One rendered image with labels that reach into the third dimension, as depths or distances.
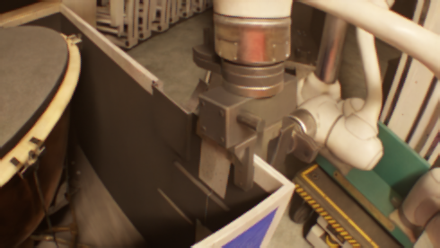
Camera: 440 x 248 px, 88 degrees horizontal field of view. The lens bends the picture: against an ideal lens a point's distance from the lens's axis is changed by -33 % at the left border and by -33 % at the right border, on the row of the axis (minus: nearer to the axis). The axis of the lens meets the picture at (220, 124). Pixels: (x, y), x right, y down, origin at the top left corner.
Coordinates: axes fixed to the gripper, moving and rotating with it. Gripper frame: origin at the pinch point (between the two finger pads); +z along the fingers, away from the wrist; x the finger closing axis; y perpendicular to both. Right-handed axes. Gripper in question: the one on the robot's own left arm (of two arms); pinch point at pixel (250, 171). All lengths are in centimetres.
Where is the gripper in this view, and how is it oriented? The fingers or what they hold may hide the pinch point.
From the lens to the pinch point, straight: 47.0
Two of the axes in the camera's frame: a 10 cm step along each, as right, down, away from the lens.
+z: 0.2, 8.6, 5.1
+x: 7.4, -3.6, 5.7
